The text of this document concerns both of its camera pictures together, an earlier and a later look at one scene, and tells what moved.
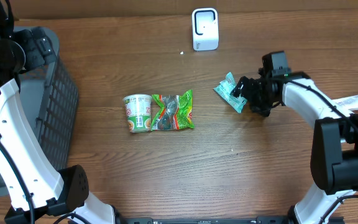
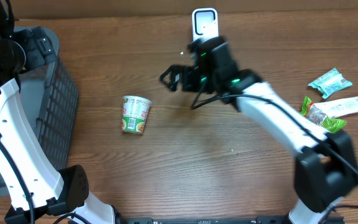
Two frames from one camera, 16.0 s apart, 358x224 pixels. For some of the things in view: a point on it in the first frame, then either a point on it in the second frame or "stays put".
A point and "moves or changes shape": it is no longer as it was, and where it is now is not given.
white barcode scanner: (205, 29) stays put
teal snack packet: (223, 91) moves or changes shape
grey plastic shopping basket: (53, 99) stays put
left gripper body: (36, 53) stays put
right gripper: (250, 84) → (187, 83)
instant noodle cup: (138, 109) moves or changes shape
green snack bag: (176, 112) moves or changes shape
